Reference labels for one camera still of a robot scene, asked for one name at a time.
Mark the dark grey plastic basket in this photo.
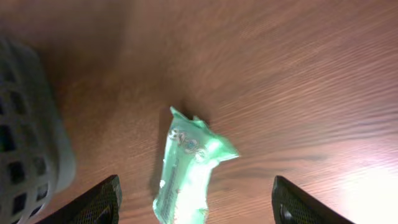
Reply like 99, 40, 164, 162
1, 37, 76, 223

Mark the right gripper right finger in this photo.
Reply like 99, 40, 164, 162
271, 175, 353, 224

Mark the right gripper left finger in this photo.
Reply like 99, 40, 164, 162
38, 175, 122, 224

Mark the small mint green packet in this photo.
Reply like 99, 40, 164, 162
153, 106, 239, 224

